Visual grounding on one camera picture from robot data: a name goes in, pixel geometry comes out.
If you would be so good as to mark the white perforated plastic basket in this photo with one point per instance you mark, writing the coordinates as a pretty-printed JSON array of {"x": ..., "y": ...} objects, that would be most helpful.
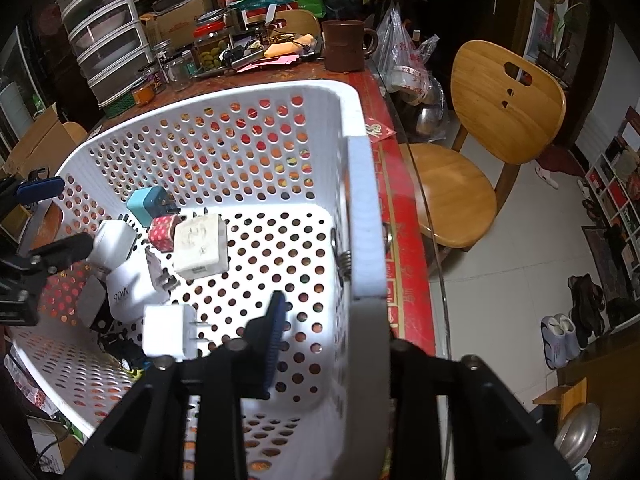
[{"x": 365, "y": 210}]

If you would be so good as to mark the dark sandal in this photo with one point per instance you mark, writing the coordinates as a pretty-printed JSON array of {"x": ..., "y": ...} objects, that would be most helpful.
[
  {"x": 592, "y": 322},
  {"x": 585, "y": 290}
]

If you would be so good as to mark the crumpled plastic package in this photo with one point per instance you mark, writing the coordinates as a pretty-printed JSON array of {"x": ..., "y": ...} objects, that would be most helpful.
[{"x": 30, "y": 395}]

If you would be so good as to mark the white slipper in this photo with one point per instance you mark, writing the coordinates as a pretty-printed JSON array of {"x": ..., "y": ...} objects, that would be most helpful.
[{"x": 547, "y": 176}]

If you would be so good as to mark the metal tray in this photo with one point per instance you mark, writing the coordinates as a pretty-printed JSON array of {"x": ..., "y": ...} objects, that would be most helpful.
[{"x": 245, "y": 62}]

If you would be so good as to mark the brown cardboard box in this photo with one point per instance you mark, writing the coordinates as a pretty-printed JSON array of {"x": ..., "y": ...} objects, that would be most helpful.
[{"x": 175, "y": 22}]

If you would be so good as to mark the empty glass jar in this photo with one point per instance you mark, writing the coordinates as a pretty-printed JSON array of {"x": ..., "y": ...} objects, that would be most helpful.
[{"x": 178, "y": 71}]

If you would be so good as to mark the black and white charger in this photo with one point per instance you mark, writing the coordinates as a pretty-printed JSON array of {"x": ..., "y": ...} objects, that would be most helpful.
[{"x": 92, "y": 302}]

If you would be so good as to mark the white cubby shelf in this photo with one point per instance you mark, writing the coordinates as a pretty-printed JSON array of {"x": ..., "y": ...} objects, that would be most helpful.
[{"x": 617, "y": 185}]

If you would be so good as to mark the rounded white charger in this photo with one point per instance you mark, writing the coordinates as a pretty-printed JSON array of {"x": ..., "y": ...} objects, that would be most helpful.
[{"x": 112, "y": 245}]

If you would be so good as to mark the red floor mat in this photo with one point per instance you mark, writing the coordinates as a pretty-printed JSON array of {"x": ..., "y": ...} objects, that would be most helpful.
[{"x": 562, "y": 160}]

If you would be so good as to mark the red lidded olive jar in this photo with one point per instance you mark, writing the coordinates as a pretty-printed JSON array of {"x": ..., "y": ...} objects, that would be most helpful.
[{"x": 211, "y": 52}]

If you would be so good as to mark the stainless steel pot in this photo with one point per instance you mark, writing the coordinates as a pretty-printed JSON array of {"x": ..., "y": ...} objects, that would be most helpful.
[{"x": 430, "y": 117}]

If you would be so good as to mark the dark doormat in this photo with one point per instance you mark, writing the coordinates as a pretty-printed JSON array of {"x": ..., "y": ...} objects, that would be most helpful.
[{"x": 607, "y": 255}]

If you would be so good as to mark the large white charger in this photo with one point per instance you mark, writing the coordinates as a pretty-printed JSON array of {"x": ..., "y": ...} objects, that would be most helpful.
[{"x": 127, "y": 287}]

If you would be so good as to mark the round metal lid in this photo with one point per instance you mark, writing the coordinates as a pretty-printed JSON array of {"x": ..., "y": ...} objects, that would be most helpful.
[{"x": 575, "y": 430}]

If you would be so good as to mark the potted plant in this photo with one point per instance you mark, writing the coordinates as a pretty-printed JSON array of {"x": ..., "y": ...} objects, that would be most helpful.
[{"x": 565, "y": 30}]

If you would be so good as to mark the red patterned tablecloth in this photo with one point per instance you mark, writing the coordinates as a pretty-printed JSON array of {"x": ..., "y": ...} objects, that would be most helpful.
[{"x": 405, "y": 240}]

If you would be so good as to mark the white red-printed plastic bag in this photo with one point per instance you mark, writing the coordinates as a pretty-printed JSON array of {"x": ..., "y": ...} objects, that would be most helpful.
[{"x": 395, "y": 42}]

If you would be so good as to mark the small green plastic basket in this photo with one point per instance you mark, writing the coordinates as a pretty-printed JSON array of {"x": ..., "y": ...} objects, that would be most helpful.
[{"x": 119, "y": 106}]

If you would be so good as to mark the small wooden stool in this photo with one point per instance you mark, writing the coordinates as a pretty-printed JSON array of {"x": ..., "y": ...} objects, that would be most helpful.
[{"x": 562, "y": 395}]

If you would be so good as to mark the small white pronged charger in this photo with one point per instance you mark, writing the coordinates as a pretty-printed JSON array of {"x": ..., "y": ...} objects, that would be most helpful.
[{"x": 167, "y": 332}]

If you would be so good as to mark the red patterned charger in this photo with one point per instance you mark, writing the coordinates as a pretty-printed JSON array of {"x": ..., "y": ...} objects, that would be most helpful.
[{"x": 161, "y": 234}]

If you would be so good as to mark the orange lidded jar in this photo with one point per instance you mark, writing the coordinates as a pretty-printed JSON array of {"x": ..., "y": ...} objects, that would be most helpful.
[{"x": 144, "y": 93}]

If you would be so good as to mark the metal spring clip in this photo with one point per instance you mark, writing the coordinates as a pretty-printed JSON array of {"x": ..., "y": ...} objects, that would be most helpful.
[{"x": 345, "y": 260}]

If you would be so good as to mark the wall poster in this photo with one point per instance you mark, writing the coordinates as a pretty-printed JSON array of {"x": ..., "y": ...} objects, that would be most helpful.
[{"x": 540, "y": 30}]

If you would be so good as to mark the orange packet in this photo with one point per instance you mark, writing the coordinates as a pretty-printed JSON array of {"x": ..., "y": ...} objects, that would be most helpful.
[{"x": 290, "y": 46}]

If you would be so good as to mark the brown ceramic mug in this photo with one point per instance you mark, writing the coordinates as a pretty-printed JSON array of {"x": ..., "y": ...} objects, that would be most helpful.
[{"x": 346, "y": 46}]

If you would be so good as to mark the open cardboard box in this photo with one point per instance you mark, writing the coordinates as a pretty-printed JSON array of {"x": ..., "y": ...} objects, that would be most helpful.
[{"x": 35, "y": 135}]

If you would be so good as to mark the translucent plastic drawer unit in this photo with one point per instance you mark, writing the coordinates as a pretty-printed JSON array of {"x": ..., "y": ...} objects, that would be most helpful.
[{"x": 107, "y": 35}]

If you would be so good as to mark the red envelope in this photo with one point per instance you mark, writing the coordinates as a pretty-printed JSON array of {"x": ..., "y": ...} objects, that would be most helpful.
[{"x": 381, "y": 130}]

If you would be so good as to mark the white square socket adapter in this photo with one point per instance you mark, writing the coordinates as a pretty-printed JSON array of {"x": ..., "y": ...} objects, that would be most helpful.
[{"x": 200, "y": 247}]

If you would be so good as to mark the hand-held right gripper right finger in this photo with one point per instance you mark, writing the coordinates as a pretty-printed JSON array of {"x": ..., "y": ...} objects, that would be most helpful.
[{"x": 410, "y": 370}]

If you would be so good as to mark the dark wooden cabinet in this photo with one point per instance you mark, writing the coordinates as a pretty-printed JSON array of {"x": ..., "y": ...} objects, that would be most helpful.
[{"x": 617, "y": 375}]

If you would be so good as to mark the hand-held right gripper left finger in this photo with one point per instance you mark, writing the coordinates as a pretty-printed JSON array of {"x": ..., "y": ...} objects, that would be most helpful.
[{"x": 275, "y": 340}]

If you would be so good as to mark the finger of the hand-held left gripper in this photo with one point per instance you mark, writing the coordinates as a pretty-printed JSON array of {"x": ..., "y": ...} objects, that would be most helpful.
[
  {"x": 37, "y": 188},
  {"x": 62, "y": 252}
]

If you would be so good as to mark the light blue slipper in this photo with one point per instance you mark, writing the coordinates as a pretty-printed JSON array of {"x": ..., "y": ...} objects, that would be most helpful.
[
  {"x": 571, "y": 335},
  {"x": 551, "y": 342}
]

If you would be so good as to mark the white red-printed bowl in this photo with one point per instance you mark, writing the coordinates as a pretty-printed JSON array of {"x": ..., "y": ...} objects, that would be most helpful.
[{"x": 407, "y": 80}]

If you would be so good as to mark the wooden chair with holed backrest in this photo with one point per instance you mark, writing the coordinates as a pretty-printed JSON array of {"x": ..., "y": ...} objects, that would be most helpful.
[{"x": 450, "y": 195}]

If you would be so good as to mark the teal charger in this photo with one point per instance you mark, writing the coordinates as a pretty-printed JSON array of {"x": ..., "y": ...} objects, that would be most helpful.
[{"x": 147, "y": 205}]

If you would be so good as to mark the pink paper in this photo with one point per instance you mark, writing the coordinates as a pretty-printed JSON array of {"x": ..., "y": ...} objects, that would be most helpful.
[{"x": 270, "y": 62}]

